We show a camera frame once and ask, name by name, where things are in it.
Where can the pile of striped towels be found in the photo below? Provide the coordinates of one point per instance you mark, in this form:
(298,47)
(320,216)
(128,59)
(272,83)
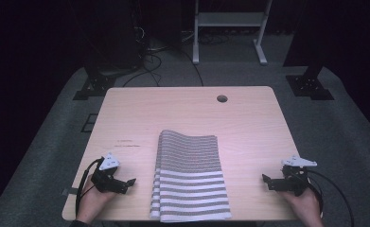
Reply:
(190,176)

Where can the black floor socket plate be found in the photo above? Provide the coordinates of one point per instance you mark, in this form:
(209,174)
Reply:
(90,123)

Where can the black stand base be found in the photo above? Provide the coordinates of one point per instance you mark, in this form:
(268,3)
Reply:
(94,86)
(308,85)

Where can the person's left hand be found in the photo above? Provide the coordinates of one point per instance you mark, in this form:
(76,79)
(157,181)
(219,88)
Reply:
(91,203)

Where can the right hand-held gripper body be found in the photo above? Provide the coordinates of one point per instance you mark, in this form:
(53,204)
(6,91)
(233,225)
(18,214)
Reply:
(294,183)

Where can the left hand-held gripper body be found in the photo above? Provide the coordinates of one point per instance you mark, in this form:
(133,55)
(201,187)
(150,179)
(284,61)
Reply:
(105,181)

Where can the white metal stand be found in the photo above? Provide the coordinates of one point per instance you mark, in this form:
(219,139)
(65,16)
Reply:
(230,19)

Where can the person's right hand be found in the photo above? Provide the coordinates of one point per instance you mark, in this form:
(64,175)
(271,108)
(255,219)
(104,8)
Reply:
(307,208)

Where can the grey tape strip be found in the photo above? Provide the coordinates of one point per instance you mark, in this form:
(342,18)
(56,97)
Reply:
(69,191)

